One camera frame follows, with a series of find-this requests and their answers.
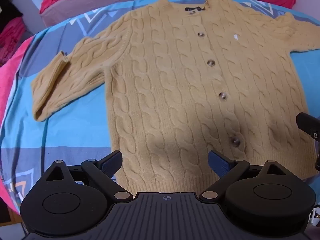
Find pink clothes pile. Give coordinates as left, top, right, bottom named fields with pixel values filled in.
left=0, top=17, right=27, bottom=67

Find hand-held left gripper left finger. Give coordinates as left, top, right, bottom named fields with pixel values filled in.
left=45, top=151, right=134, bottom=202

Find blue grey patterned blanket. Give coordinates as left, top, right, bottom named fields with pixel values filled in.
left=0, top=0, right=320, bottom=217

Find dark hanging clothes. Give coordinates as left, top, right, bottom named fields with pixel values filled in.
left=0, top=0, right=16, bottom=32

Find yellow cable-knit cardigan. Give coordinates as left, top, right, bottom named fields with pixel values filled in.
left=30, top=0, right=320, bottom=194

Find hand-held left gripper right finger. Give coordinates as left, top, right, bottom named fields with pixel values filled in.
left=200, top=150, right=287, bottom=202

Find pink sheet under blanket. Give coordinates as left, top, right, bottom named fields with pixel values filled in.
left=0, top=36, right=35, bottom=213

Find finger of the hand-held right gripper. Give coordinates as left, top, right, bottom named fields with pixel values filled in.
left=296, top=112, right=320, bottom=140

